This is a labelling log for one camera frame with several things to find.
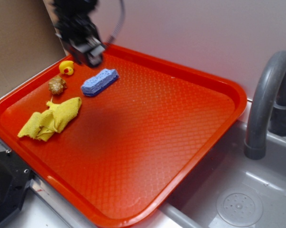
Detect grey toy sink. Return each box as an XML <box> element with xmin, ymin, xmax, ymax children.
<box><xmin>157</xmin><ymin>99</ymin><xmax>286</xmax><ymax>228</ymax></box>

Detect yellow cloth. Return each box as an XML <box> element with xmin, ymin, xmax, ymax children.
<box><xmin>18</xmin><ymin>97</ymin><xmax>82</xmax><ymax>142</ymax></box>

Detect blue sponge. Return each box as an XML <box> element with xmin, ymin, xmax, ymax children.
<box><xmin>81</xmin><ymin>69</ymin><xmax>119</xmax><ymax>97</ymax></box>

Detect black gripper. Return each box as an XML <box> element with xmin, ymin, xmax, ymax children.
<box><xmin>52</xmin><ymin>0</ymin><xmax>101</xmax><ymax>45</ymax></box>

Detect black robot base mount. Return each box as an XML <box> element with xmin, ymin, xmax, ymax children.
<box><xmin>0</xmin><ymin>149</ymin><xmax>33</xmax><ymax>228</ymax></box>

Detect brown seashell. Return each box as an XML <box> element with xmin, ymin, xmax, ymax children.
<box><xmin>48</xmin><ymin>76</ymin><xmax>66</xmax><ymax>95</ymax></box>

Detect grey coiled cable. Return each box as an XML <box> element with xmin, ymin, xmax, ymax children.
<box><xmin>106</xmin><ymin>0</ymin><xmax>125</xmax><ymax>46</ymax></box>

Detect red plastic tray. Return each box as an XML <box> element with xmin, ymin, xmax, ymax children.
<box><xmin>0</xmin><ymin>46</ymin><xmax>247</xmax><ymax>228</ymax></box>

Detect yellow rubber duck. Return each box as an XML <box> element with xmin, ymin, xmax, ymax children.
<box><xmin>59</xmin><ymin>60</ymin><xmax>74</xmax><ymax>76</ymax></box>

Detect sink drain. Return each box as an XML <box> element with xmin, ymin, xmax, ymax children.
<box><xmin>216</xmin><ymin>188</ymin><xmax>263</xmax><ymax>228</ymax></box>

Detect black box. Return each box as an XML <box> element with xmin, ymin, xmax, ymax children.
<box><xmin>71</xmin><ymin>36</ymin><xmax>105</xmax><ymax>68</ymax></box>

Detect grey faucet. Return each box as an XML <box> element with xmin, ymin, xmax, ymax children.
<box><xmin>244</xmin><ymin>50</ymin><xmax>286</xmax><ymax>160</ymax></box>

